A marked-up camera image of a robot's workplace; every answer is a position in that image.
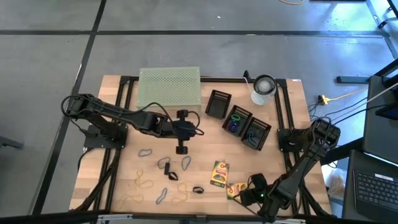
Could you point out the grey chair base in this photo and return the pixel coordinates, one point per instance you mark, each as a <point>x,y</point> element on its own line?
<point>9,143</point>

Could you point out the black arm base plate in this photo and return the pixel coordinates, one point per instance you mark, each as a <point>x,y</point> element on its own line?
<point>289,146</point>
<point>93,141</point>

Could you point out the black plastic basket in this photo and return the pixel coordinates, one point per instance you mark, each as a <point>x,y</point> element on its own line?
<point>217,105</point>
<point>262,124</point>
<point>242,112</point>

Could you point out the black desk foot bar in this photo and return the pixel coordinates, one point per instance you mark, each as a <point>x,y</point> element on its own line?
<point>351,79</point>

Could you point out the clear plastic bag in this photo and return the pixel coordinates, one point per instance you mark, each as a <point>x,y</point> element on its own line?
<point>335,183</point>

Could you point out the green perforated metal shelf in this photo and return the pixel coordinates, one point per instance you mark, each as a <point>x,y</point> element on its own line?
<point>169,87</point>

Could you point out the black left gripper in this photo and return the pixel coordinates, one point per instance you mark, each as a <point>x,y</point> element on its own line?
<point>183,130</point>

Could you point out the silver corner bracket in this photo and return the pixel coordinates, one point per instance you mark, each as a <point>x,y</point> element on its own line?
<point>292,221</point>
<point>115,216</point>

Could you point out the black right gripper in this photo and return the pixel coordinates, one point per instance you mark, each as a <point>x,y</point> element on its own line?
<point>256,193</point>

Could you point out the black binder clips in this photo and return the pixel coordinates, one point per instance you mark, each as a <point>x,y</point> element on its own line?
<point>169,174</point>

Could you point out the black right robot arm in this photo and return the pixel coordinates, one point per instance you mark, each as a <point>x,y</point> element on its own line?
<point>311,155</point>

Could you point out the black rig beam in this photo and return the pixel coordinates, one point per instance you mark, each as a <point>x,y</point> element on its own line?
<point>46,217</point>

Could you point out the yellow green crayon box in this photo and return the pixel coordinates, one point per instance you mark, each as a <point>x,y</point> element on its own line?
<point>219,174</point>
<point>234,190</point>

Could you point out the black laptop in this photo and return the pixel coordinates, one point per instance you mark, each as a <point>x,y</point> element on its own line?
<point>373,186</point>

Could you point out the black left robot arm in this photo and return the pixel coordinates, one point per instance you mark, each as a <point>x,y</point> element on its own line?
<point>124,115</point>

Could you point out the metal desk frame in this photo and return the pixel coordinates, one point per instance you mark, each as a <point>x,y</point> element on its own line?
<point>390,43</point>

